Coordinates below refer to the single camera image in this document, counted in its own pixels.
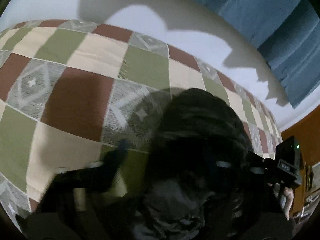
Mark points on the blue curtain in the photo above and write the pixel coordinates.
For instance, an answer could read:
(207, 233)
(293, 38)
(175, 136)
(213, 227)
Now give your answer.
(286, 34)

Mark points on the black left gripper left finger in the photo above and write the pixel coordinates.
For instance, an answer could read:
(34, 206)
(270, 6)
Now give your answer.
(71, 207)

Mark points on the black puffer hooded jacket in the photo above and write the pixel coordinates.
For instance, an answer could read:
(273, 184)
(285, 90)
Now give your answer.
(191, 188)

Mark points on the person's right hand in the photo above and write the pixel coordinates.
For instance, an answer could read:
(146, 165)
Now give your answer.
(286, 201)

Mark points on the checkered patchwork bed cover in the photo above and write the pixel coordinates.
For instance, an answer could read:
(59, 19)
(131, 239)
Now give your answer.
(70, 90)

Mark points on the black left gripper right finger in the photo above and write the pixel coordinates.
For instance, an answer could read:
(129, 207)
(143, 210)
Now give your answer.
(247, 206)

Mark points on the wooden door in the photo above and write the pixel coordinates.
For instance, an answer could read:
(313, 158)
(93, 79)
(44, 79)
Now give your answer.
(306, 131)

